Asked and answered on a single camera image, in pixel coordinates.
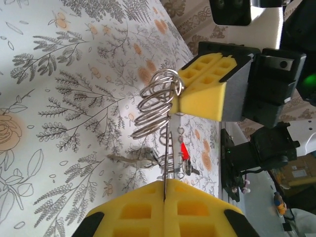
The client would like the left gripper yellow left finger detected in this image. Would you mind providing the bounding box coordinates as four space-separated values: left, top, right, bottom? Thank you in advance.
71 181 165 237

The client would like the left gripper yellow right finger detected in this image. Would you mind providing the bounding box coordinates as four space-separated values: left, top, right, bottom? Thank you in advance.
164 179 259 237

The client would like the metal spiral keyring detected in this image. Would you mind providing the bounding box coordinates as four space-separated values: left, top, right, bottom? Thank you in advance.
132 69 185 200

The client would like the black-headed silver key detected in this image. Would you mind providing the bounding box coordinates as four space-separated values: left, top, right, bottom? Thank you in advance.
107 147 160 170

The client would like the yellow power connector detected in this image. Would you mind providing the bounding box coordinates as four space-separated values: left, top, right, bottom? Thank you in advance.
274 192 287 218

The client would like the brown cardboard box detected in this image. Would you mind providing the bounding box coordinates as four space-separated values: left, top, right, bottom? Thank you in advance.
281 158 316 188

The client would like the floral patterned table sheet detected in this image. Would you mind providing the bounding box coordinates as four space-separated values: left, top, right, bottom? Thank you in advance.
0 0 223 237

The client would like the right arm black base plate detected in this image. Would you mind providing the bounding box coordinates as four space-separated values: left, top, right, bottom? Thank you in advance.
220 128 239 202

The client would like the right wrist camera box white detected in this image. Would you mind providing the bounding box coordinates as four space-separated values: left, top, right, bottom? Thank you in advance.
209 0 284 49

